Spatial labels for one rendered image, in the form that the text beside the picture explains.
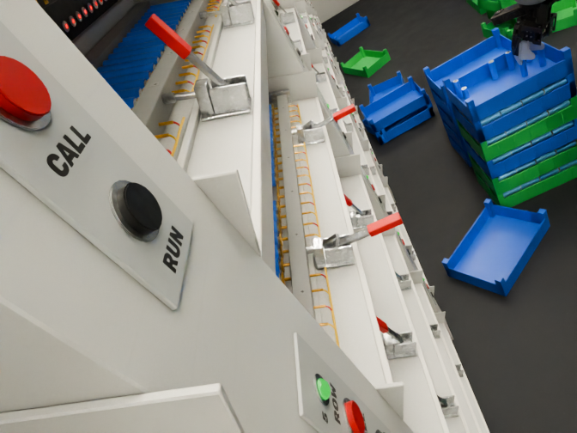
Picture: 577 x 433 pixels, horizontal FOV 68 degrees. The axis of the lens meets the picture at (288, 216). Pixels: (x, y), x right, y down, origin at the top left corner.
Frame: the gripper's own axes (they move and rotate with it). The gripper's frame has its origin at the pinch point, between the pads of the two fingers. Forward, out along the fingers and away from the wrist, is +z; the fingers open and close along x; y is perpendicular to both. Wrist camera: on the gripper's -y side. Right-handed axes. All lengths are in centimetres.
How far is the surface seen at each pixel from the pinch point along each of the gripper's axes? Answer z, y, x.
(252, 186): -77, 42, -103
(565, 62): -1.2, 12.3, 1.0
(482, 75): 7.6, -11.0, -2.7
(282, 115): -52, 8, -83
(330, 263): -56, 37, -99
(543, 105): 9.6, 11.1, -5.9
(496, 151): 19.7, 5.3, -19.9
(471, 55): 20.4, -30.5, 18.8
